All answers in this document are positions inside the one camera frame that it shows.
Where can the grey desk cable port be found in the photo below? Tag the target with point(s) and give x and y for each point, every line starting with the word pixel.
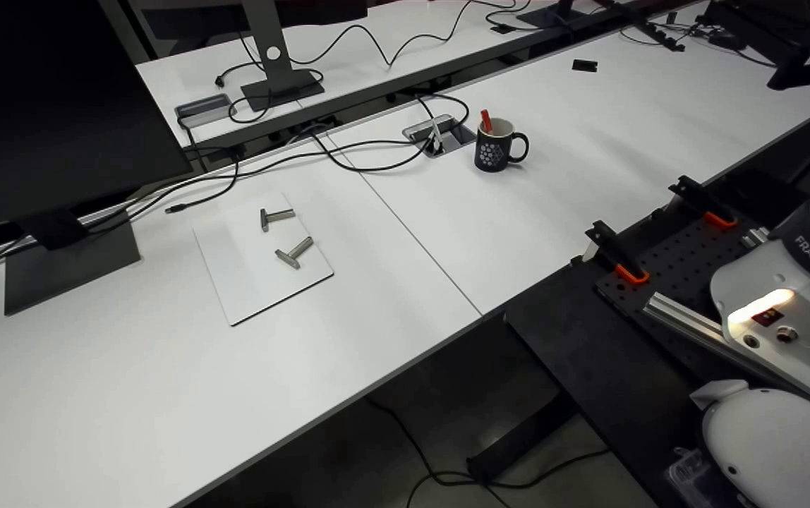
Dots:
pixel 438 133

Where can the silver monitor stand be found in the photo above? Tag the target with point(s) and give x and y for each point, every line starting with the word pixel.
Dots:
pixel 280 84

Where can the grey T-shaped metal piece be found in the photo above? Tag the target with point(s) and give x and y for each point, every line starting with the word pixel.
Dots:
pixel 267 218

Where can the black mug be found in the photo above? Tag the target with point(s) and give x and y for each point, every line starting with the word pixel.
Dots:
pixel 502 144

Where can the black mounting plate with clamps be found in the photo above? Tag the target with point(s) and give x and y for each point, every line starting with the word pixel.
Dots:
pixel 647 359

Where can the large black monitor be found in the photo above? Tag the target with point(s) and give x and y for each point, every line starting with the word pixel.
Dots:
pixel 78 136

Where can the small black device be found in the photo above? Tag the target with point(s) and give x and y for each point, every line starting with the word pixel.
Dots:
pixel 585 67

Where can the miniature wooden bat red handle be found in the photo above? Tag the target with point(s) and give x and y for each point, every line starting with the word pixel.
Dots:
pixel 486 122

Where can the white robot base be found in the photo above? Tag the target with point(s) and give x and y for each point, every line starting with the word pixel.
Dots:
pixel 761 435

